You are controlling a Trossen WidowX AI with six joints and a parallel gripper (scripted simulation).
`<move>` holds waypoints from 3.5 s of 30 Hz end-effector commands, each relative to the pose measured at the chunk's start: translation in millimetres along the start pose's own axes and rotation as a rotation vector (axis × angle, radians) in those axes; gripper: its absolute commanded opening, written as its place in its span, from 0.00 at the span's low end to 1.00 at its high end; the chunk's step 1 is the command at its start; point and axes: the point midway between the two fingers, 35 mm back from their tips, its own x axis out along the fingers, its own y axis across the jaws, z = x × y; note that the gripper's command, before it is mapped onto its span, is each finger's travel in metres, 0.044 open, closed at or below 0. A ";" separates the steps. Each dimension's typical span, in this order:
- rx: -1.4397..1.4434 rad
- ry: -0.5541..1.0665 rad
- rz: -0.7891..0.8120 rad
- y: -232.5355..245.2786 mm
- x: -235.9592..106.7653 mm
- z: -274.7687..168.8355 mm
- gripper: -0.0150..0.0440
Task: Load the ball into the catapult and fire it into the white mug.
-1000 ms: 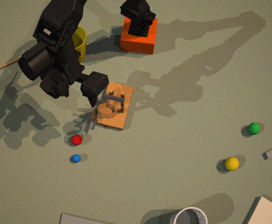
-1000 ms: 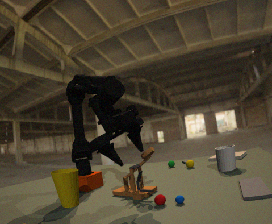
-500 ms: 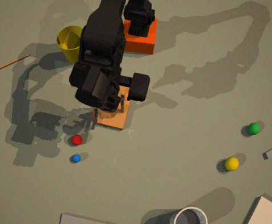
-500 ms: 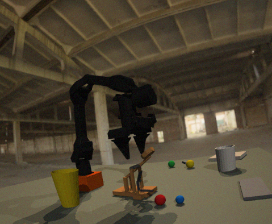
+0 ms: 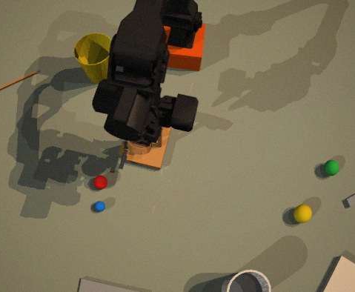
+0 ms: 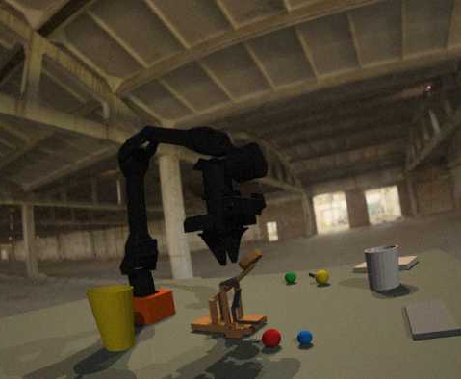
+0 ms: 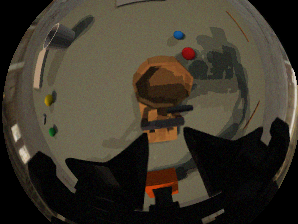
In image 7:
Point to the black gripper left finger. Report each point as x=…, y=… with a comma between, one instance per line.
x=126, y=172

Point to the green ball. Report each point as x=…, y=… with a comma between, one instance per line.
x=52, y=132

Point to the yellow ball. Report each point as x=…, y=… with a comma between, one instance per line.
x=48, y=100

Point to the blue ball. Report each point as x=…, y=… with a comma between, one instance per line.
x=178, y=34

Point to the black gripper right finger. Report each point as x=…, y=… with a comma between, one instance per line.
x=215, y=157

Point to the grey open cylinder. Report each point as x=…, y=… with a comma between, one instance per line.
x=60, y=37

